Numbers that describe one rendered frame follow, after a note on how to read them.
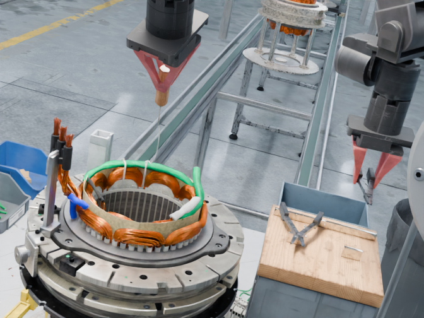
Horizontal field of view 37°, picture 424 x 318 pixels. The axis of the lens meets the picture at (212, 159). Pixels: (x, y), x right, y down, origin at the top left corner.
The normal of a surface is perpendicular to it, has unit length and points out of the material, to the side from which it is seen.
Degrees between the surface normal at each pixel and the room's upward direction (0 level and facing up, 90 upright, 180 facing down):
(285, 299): 90
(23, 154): 87
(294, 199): 90
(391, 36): 99
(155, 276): 0
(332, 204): 90
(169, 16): 112
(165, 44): 22
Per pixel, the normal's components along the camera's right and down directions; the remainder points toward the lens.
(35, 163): -0.19, 0.35
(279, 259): 0.18, -0.89
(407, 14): -0.77, 0.27
